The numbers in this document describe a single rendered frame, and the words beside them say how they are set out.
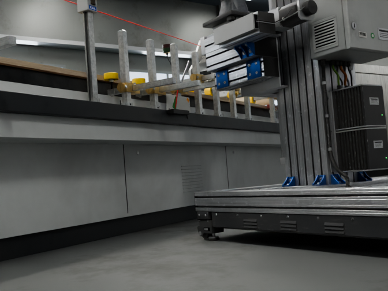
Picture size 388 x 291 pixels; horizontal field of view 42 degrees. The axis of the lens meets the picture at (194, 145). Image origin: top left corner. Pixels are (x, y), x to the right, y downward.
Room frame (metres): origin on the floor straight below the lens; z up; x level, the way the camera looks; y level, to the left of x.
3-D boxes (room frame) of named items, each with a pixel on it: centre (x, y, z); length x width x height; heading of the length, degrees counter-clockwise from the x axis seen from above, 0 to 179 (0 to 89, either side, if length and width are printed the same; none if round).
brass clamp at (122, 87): (2.72, 0.33, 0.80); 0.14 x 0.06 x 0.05; 149
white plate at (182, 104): (3.09, 0.07, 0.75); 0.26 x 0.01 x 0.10; 149
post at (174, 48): (3.13, 0.08, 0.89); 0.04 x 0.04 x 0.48; 59
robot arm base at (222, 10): (2.41, -0.24, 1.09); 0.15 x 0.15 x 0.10
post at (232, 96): (3.77, -0.31, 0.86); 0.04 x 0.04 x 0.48; 59
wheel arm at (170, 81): (2.70, 0.26, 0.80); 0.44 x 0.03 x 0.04; 59
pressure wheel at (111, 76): (2.81, 0.43, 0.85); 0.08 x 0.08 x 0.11
